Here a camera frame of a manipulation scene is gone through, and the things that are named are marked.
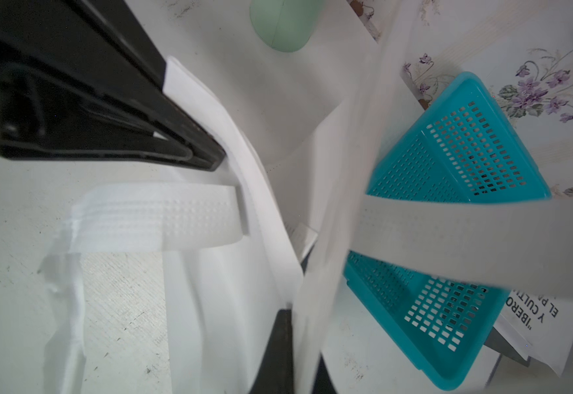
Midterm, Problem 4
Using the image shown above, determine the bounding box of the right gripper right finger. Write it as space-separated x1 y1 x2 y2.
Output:
249 307 337 394

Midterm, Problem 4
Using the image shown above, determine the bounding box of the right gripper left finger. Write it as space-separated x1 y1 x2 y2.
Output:
0 1 226 172

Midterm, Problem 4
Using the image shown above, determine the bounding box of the white insulated delivery bag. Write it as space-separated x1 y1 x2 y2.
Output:
40 1 573 393

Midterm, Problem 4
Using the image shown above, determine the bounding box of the green pen cup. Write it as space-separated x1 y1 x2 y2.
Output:
250 0 324 53

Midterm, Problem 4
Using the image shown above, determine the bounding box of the white book with text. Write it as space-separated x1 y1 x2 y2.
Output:
488 292 573 386

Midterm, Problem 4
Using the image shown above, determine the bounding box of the teal plastic basket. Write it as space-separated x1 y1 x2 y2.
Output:
345 72 550 391

